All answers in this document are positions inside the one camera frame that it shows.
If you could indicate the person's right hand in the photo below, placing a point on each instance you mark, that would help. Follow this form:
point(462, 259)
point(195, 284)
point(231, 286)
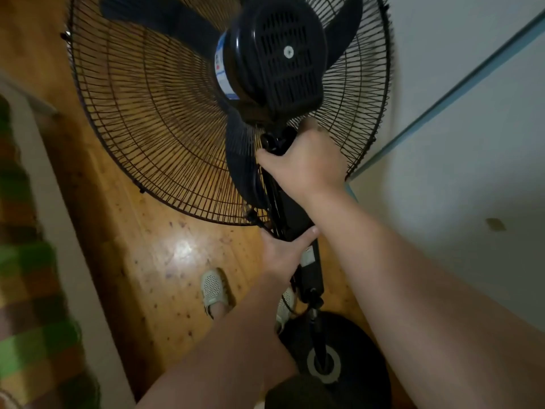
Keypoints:
point(311, 166)

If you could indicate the person's left hand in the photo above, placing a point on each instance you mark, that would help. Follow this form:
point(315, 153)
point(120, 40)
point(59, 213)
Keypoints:
point(283, 259)

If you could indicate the black fan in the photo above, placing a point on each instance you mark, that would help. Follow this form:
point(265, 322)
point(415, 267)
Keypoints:
point(281, 59)

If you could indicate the person's right forearm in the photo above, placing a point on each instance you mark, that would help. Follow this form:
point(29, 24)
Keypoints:
point(426, 315)

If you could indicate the person's left forearm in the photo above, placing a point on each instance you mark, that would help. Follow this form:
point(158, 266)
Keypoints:
point(230, 349)

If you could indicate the white perforated shoe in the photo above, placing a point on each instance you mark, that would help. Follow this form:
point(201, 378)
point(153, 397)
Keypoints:
point(214, 289)
point(286, 304)

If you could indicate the white wardrobe with blue trim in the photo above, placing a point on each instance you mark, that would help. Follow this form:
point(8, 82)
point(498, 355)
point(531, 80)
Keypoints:
point(447, 187)

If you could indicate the bed with plaid blanket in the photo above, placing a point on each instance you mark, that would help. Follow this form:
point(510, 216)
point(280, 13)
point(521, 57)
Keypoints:
point(64, 251)

